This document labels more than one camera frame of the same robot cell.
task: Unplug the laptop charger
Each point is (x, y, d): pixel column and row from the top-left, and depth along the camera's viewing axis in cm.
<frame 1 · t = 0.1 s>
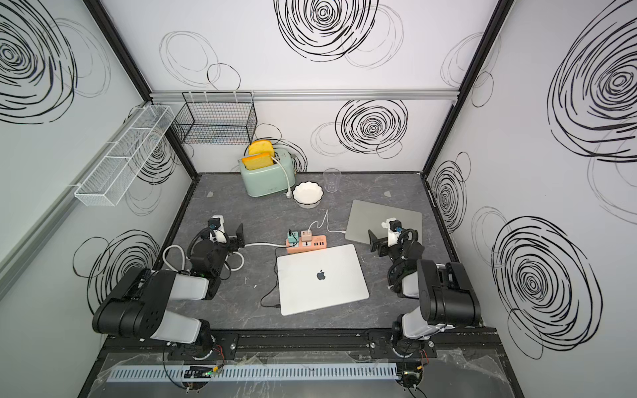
left hand: (226, 224, 89), fingers open
right hand: (384, 228, 89), fingers open
silver laptop front: (318, 279, 88), on the table
grey laptop back: (365, 216, 111), on the table
pink power strip: (317, 242, 95), point 3 cm above the table
mint green toaster: (270, 180, 106), point 11 cm above the table
yellow toast slice front: (257, 161, 98), point 22 cm above the table
yellow toast slice back: (261, 146, 103), point 22 cm above the table
white scalloped bowl: (308, 194, 112), point 3 cm above the table
clear drinking glass: (332, 177, 115), point 5 cm above the table

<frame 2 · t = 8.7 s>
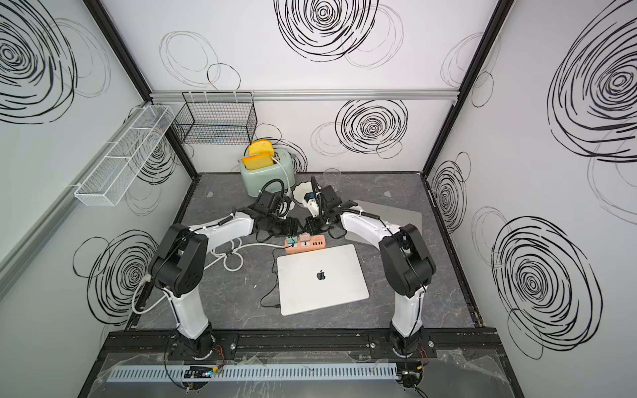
left hand: (298, 231, 93), fingers open
right hand: (306, 228, 90), fingers closed
the named things where they were.

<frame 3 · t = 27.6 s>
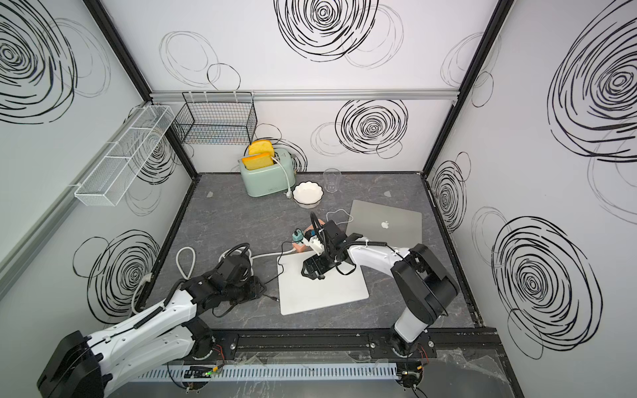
left hand: (263, 290, 81), fingers open
right hand: (311, 268, 86), fingers open
the named things where they were.

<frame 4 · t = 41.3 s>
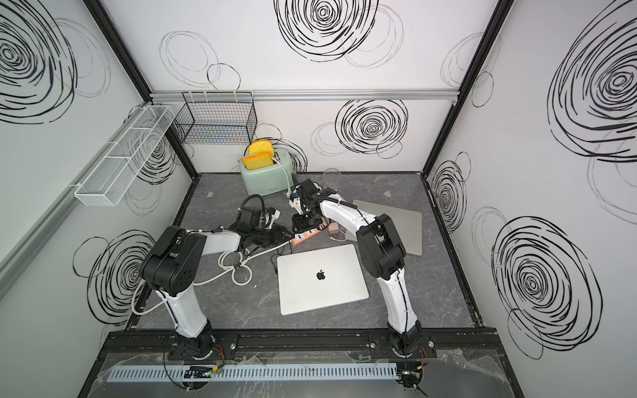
left hand: (290, 238, 94), fingers open
right hand: (298, 227, 93), fingers open
